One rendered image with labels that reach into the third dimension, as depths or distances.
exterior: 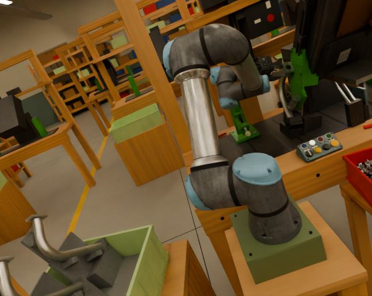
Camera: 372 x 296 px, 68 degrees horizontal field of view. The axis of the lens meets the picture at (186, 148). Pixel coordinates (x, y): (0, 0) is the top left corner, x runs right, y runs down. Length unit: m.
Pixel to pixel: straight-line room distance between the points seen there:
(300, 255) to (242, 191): 0.25
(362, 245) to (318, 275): 0.55
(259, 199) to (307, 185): 0.51
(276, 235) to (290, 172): 0.41
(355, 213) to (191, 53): 0.87
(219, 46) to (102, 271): 0.86
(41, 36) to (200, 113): 11.01
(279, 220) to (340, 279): 0.21
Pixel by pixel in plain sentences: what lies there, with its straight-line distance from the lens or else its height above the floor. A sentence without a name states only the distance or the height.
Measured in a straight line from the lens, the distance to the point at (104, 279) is 1.13.
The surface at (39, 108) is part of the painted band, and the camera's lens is 12.14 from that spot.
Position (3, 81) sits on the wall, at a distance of 12.37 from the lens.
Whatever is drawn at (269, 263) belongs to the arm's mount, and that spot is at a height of 0.91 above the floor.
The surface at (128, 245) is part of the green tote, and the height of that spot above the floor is 0.89.
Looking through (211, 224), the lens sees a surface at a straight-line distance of 1.20.
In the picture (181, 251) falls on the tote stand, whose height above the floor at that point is 0.79.
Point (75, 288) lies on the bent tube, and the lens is 1.06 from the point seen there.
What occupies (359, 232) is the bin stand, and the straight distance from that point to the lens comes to 1.35.
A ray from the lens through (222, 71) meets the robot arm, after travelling 1.26.
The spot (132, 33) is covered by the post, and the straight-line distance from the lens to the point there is 1.53.
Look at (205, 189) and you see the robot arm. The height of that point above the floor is 1.14.
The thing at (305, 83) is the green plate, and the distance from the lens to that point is 1.35.
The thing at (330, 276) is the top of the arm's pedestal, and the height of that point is 0.85.
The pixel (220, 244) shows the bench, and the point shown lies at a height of 0.68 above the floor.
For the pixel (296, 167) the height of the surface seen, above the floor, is 0.90.
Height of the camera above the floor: 1.56
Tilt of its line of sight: 23 degrees down
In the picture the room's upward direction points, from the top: 24 degrees counter-clockwise
